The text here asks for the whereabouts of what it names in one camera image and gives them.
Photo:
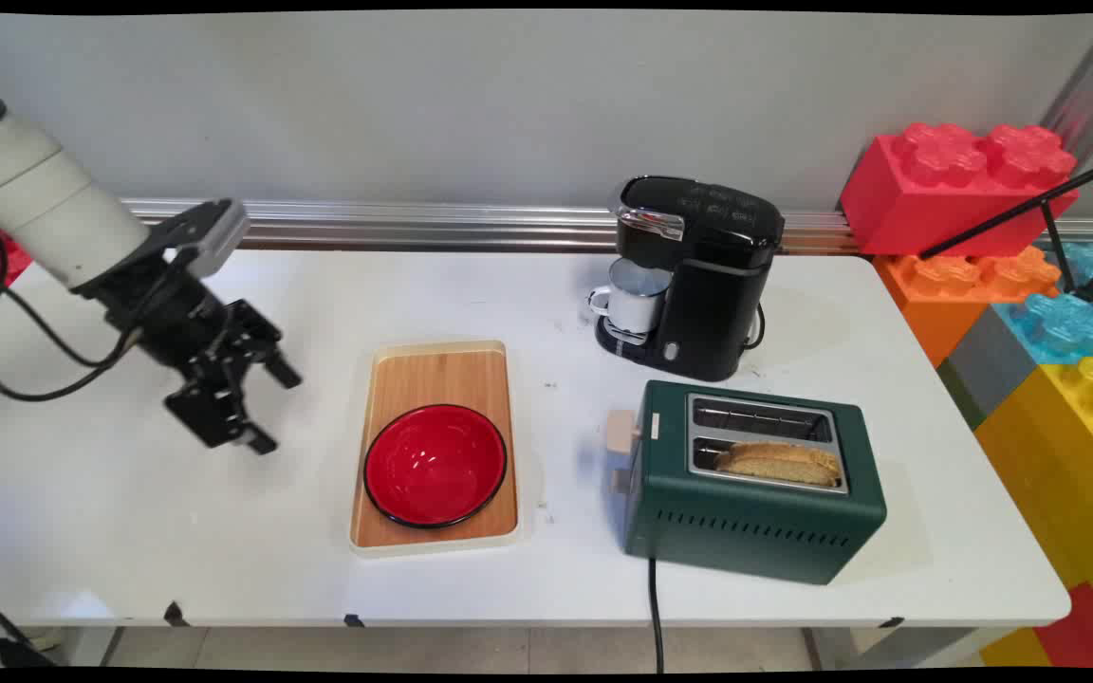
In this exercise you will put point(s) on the wooden tray with cream rim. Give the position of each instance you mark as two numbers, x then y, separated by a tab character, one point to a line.
442	375

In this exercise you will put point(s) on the white enamel mug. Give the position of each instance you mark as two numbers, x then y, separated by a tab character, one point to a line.
637	304

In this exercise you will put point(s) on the giant red toy brick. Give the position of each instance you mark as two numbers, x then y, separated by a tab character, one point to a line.
935	199

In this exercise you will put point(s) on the aluminium rail along wall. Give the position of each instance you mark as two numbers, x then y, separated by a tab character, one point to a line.
461	226

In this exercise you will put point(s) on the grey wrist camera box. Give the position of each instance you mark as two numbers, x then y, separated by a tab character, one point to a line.
214	232

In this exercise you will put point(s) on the black tripod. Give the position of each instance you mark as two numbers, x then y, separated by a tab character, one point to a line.
1011	214

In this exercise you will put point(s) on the beige toaster lever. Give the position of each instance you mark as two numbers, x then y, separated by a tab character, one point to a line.
620	436

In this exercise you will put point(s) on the dark green toaster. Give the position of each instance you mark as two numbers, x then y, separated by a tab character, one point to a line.
746	526

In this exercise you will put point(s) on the toasted bread slice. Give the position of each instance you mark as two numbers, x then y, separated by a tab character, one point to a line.
779	463

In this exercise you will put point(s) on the giant yellow toy brick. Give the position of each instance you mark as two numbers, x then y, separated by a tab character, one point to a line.
1068	474

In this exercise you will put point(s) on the aluminium corner post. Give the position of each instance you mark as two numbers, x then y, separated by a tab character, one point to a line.
1092	85

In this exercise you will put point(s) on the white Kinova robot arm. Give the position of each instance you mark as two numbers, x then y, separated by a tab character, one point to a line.
44	199

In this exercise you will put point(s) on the red bowl with black rim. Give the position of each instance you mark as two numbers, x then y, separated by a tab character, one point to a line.
435	467

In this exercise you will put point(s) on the giant orange toy brick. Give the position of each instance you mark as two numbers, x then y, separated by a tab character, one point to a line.
935	313

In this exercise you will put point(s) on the giant grey toy brick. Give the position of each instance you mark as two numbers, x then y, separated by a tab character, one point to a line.
988	365

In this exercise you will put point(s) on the giant light blue toy brick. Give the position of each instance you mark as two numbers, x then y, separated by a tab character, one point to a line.
1064	327

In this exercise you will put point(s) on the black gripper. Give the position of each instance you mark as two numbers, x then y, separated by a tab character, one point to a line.
162	308

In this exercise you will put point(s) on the black coffee maker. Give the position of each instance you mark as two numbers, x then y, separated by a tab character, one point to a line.
708	285

